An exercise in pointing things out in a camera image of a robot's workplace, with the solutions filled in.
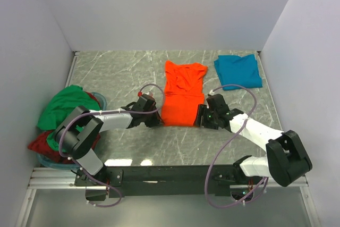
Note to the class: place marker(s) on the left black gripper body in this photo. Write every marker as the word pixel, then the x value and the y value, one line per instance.
pixel 151 119

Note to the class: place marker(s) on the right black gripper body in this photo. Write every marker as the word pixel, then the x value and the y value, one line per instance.
pixel 210 121

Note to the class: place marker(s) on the orange t-shirt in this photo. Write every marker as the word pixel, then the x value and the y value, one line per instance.
pixel 183 93

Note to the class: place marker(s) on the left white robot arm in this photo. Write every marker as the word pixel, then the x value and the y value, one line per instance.
pixel 78 132

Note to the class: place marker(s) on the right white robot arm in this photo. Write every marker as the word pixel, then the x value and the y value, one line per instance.
pixel 285 160

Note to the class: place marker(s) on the folded blue t-shirt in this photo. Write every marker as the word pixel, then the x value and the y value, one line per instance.
pixel 237 70

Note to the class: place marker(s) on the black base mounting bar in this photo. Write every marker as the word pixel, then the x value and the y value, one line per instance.
pixel 170 181

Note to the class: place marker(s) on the green t-shirt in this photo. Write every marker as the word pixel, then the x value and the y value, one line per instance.
pixel 63 107

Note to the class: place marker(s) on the dark red t-shirt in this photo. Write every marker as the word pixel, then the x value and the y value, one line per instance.
pixel 53 147

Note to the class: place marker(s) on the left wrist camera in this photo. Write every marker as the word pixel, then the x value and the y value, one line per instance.
pixel 147 95

